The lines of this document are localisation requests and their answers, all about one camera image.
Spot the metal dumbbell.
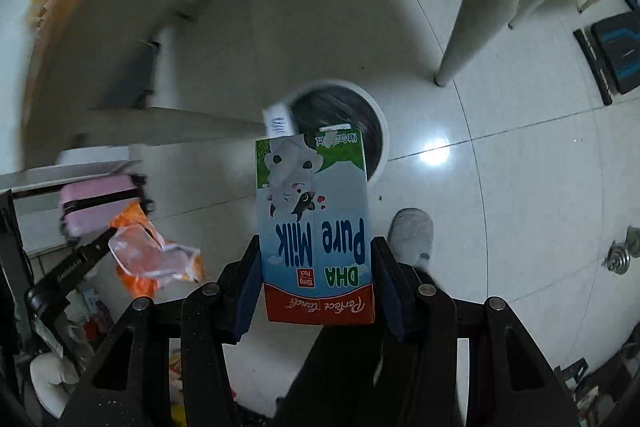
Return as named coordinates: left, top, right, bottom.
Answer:
left=602, top=227, right=640, bottom=278

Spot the beige table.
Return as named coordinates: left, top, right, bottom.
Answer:
left=20, top=0, right=556, bottom=148

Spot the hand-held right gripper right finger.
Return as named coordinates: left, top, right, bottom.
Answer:
left=370, top=236, right=583, bottom=427

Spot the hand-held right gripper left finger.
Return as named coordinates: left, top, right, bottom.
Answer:
left=57, top=234, right=263, bottom=427

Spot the person's left hand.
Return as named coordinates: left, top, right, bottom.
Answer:
left=29, top=349, right=81, bottom=418

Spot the small white carton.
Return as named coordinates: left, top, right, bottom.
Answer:
left=262, top=101, right=296, bottom=140

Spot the pink suitcase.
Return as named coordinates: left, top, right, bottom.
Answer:
left=59, top=174, right=153, bottom=240

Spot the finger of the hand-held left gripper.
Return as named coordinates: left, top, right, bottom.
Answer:
left=25, top=227, right=118, bottom=313

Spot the orange plastic wrapper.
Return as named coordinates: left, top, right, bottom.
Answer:
left=107, top=202, right=206, bottom=300

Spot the black and blue weight bench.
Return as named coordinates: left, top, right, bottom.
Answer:
left=572, top=0, right=640, bottom=108

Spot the blue and red milk carton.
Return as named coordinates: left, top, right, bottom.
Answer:
left=255, top=124, right=377, bottom=325

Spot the white trash bin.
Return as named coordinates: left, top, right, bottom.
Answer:
left=282, top=79, right=390, bottom=182

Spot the grey slipper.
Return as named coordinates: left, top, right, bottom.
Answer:
left=387, top=208, right=435, bottom=268

